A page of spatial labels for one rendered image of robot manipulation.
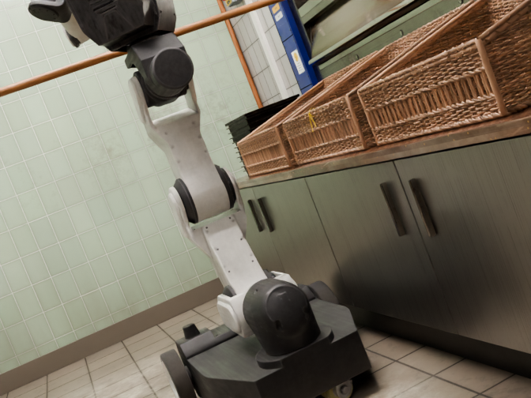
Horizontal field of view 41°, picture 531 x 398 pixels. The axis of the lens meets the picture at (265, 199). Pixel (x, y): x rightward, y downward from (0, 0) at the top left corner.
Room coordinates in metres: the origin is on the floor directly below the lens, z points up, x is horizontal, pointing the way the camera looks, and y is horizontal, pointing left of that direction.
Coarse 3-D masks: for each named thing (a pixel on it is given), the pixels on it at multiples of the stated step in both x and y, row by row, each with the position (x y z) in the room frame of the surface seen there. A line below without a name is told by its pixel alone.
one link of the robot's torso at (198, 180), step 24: (144, 96) 2.04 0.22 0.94; (192, 96) 2.11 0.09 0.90; (144, 120) 2.09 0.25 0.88; (168, 120) 2.11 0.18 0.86; (192, 120) 2.10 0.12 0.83; (168, 144) 2.06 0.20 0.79; (192, 144) 2.08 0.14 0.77; (192, 168) 2.07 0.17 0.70; (216, 168) 2.09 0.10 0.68; (192, 192) 2.04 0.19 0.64; (216, 192) 2.05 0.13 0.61; (192, 216) 2.05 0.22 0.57
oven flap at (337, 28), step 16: (352, 0) 2.71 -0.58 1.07; (368, 0) 2.58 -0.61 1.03; (384, 0) 2.46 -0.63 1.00; (400, 0) 2.35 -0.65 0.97; (416, 0) 2.22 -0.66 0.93; (320, 16) 3.03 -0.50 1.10; (336, 16) 2.87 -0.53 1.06; (352, 16) 2.71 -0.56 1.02; (368, 16) 2.58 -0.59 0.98; (384, 16) 2.41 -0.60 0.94; (400, 16) 2.39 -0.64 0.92; (320, 32) 3.03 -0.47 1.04; (336, 32) 2.87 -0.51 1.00; (352, 32) 2.71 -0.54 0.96; (368, 32) 2.60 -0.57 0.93; (320, 48) 3.03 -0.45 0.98; (336, 48) 2.82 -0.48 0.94
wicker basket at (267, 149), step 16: (352, 64) 2.76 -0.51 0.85; (336, 80) 2.94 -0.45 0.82; (304, 96) 3.04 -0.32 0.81; (288, 112) 3.02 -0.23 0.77; (272, 128) 2.46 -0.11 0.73; (240, 144) 2.91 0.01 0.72; (256, 144) 2.71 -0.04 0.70; (272, 144) 2.52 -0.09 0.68; (288, 144) 2.44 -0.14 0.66; (256, 160) 2.80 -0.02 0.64; (272, 160) 2.59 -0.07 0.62; (288, 160) 2.43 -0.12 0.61
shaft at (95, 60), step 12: (264, 0) 2.75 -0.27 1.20; (276, 0) 2.77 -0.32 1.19; (228, 12) 2.71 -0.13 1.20; (240, 12) 2.72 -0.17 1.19; (192, 24) 2.67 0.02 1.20; (204, 24) 2.68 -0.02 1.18; (84, 60) 2.55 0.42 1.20; (96, 60) 2.56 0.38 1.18; (48, 72) 2.51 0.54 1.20; (60, 72) 2.52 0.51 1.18; (72, 72) 2.54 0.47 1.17; (12, 84) 2.48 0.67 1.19; (24, 84) 2.48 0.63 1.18; (0, 96) 2.47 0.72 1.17
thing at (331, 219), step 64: (512, 128) 1.20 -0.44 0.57; (256, 192) 2.77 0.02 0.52; (320, 192) 2.14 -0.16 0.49; (384, 192) 1.71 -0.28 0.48; (448, 192) 1.47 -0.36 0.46; (512, 192) 1.27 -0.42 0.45; (256, 256) 3.13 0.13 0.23; (320, 256) 2.35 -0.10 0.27; (384, 256) 1.88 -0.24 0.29; (448, 256) 1.56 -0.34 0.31; (512, 256) 1.34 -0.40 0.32; (384, 320) 2.15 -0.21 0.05; (448, 320) 1.67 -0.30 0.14; (512, 320) 1.41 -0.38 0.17
